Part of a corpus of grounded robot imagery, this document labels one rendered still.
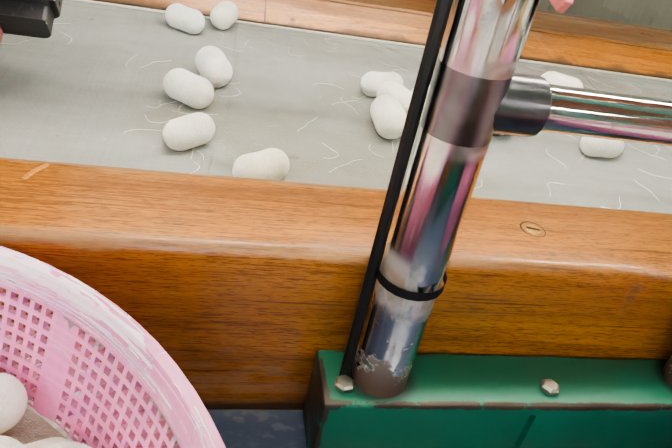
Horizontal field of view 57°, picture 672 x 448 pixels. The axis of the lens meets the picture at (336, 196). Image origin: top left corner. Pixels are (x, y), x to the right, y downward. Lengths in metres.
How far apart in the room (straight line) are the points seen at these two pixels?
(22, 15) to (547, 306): 0.30
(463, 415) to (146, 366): 0.14
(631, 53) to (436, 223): 0.52
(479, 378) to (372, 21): 0.39
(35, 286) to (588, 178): 0.33
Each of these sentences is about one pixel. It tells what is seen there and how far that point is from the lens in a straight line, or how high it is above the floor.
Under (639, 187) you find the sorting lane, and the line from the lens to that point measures 0.44.
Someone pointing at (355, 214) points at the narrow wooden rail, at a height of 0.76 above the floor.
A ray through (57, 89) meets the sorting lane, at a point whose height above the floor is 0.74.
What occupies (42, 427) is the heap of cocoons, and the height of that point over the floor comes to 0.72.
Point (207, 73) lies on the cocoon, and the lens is 0.41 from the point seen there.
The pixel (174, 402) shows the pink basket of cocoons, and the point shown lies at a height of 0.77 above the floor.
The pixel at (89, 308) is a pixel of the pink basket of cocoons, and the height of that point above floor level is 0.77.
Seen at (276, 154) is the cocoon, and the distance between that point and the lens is 0.31.
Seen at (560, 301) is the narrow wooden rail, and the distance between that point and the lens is 0.29.
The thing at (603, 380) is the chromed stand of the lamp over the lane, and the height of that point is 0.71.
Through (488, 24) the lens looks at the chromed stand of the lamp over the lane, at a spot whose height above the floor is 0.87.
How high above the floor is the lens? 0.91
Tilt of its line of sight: 31 degrees down
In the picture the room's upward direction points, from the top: 12 degrees clockwise
